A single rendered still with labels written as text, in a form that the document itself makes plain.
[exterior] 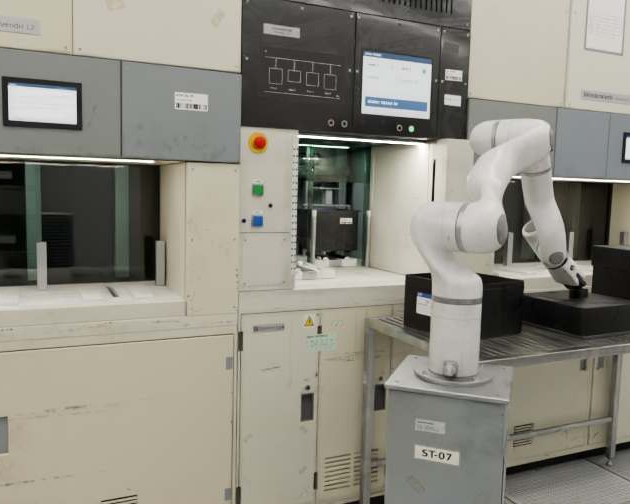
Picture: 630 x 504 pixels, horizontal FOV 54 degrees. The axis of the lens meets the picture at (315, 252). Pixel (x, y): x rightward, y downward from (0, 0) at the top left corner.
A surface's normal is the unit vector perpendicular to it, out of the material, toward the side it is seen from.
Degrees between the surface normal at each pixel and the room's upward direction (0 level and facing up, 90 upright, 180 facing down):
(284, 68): 90
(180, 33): 90
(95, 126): 90
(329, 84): 90
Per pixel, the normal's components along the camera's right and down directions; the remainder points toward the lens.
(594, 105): 0.42, 0.10
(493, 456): -0.35, 0.08
